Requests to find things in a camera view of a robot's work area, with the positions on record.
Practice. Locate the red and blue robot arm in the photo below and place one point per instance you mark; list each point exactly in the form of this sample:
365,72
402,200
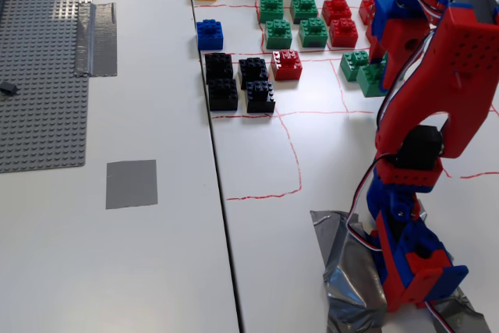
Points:
460,56

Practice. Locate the red toy brick block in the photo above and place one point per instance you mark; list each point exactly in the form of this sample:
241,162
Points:
343,34
368,32
365,11
286,68
336,9

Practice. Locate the crumpled grey duct tape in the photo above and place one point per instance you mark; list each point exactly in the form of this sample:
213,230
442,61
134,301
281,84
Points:
343,270

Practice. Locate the blue toy brick block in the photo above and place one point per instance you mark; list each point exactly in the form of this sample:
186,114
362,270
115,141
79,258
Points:
209,38

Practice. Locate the blue and red gripper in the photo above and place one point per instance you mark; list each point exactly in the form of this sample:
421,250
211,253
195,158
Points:
394,38

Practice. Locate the grey duct tape strip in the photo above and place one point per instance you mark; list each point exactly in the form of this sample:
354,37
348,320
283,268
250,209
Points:
101,40

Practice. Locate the small black lego piece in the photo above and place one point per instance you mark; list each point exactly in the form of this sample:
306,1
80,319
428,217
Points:
8,88

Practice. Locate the grey tape square marker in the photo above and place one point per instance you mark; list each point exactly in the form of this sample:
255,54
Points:
132,185

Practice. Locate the grey studded baseplate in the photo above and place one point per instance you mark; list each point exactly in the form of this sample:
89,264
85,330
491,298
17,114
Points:
47,75

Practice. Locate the green toy brick block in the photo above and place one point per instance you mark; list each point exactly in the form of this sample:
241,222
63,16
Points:
278,34
313,34
304,9
368,83
351,66
271,9

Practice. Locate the black toy brick block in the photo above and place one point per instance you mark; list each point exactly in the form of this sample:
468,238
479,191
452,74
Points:
218,66
259,99
253,69
222,95

